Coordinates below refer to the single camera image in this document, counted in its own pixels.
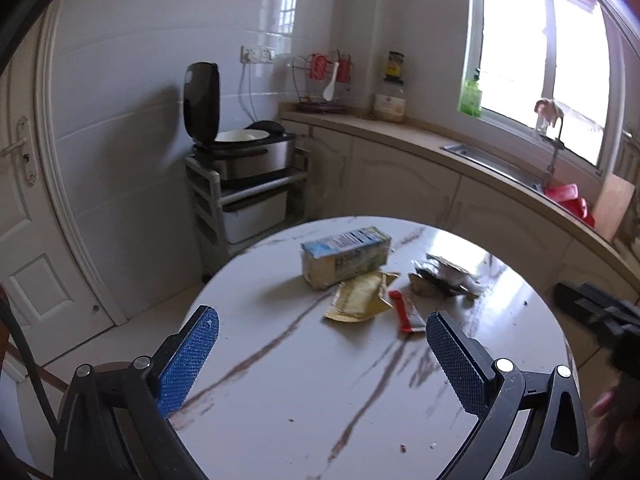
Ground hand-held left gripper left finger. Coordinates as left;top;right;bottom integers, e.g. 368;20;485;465
54;305;221;480

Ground yellow snack wrapper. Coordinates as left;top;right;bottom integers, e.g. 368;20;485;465
322;270;402;322

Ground white panel door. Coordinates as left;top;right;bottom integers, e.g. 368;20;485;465
0;10;128;376

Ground blue green milk carton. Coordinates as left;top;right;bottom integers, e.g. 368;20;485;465
300;226;392;291

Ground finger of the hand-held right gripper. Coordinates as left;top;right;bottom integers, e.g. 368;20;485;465
554;281;640;341

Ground person's right hand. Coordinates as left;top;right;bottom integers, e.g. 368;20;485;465
590;391;621;466

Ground wire dish rack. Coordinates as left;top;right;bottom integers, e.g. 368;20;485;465
291;50;353;112

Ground white frame window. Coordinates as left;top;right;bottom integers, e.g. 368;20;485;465
467;0;640;176

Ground beige kitchen counter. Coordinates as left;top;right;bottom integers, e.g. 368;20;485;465
279;105;640;291

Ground thick black cable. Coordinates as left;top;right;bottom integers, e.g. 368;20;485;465
0;287;58;441

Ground green dish soap bottle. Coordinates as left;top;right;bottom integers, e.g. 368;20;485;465
457;69;483;118

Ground grey storage rack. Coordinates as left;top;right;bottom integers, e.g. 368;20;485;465
184;135;311;281

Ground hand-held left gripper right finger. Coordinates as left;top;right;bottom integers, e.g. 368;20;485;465
425;311;591;480

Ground cream kitchen cabinets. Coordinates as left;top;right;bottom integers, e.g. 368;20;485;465
300;122;640;376

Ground metal faucet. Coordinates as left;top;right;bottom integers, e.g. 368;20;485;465
542;120;568;188

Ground clear glass jar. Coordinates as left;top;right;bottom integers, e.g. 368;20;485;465
374;80;407;124

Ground dark lid jar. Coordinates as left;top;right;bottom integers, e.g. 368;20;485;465
384;50;405;85

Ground silver foil wrapper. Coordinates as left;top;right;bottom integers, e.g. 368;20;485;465
425;254;468;273

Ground red plastic container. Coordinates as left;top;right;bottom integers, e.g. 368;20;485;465
544;183;596;228

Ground white power cable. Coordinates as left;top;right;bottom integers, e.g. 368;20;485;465
239;62;258;128

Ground metal door handle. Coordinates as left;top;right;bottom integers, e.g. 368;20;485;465
0;116;38;186

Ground white plastic spoon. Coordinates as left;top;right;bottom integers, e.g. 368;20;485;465
322;61;341;101

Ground steel sink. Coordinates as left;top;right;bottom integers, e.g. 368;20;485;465
440;141;551;193

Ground wooden cutting board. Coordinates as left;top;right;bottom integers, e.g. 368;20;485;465
590;172;637;243

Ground white storage bin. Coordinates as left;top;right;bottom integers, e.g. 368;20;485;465
222;191;290;245

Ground white wall socket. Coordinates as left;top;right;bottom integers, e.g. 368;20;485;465
240;45;277;65

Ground small red wrapper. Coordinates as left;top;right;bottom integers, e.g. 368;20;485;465
389;290;427;335

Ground large brown fried bread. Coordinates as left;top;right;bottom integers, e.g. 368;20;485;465
410;271;441;297

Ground wooden chair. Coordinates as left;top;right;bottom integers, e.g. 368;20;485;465
0;337;71;401

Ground steel rice cooker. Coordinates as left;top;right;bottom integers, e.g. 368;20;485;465
182;61;297;181

